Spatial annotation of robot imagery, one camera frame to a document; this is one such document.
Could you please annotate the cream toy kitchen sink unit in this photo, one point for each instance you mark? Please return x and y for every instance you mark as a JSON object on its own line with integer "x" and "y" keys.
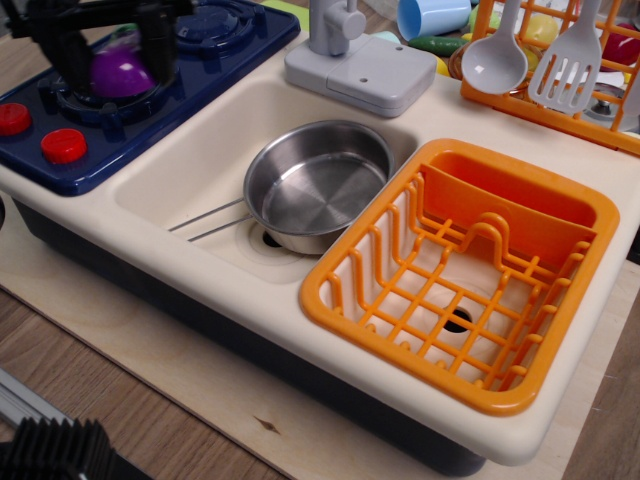
{"x": 136, "y": 215}

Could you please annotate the orange utensil rack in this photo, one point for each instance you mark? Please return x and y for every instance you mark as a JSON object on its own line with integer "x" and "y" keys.
{"x": 612, "y": 114}

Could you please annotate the dark blue toy stove top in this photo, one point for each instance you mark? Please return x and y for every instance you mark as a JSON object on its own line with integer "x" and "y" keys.
{"x": 217, "y": 45}

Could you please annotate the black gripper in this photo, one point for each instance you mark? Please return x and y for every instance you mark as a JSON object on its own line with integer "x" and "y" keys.
{"x": 67, "y": 49}

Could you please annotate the green toy cucumber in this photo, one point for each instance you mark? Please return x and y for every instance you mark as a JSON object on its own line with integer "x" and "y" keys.
{"x": 438, "y": 45}

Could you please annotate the aluminium rail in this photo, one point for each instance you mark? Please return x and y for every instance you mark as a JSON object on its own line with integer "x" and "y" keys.
{"x": 18, "y": 402}

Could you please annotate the grey slotted toy spatula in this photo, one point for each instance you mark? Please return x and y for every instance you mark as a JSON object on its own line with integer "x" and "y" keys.
{"x": 566, "y": 76}

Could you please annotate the red toy fruit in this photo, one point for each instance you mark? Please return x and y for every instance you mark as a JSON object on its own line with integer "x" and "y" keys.
{"x": 621, "y": 47}

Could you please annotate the light plywood base board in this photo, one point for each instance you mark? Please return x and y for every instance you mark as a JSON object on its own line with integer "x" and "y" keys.
{"x": 286, "y": 428}

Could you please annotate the red stove knob left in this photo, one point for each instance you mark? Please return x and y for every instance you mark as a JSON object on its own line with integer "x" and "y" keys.
{"x": 15, "y": 118}

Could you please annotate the purple toy eggplant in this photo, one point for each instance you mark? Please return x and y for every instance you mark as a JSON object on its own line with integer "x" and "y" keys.
{"x": 118, "y": 70}

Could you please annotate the grey toy faucet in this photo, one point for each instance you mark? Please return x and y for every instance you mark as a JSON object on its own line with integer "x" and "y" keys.
{"x": 340, "y": 61}

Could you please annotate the red stove knob right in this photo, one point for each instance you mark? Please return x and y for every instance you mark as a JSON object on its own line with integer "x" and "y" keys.
{"x": 63, "y": 146}

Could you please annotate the orange dish drainer basket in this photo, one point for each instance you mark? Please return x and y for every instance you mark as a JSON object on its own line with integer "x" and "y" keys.
{"x": 465, "y": 272}

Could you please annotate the yellow toy fruit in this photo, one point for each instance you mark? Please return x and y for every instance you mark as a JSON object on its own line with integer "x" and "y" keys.
{"x": 541, "y": 28}

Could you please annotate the red stove knob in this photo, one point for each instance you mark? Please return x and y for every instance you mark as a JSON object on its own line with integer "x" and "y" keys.
{"x": 15, "y": 118}
{"x": 63, "y": 146}

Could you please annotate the light blue plastic cup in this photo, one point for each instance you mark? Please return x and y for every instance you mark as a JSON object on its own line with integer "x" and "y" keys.
{"x": 416, "y": 18}

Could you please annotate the grey toy ladle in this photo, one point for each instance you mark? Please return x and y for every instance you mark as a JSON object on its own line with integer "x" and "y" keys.
{"x": 496, "y": 64}

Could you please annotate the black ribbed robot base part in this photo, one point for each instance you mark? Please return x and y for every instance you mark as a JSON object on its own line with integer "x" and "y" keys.
{"x": 64, "y": 449}

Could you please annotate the steel pan with wire handle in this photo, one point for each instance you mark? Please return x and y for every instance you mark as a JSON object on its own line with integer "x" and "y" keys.
{"x": 307, "y": 187}

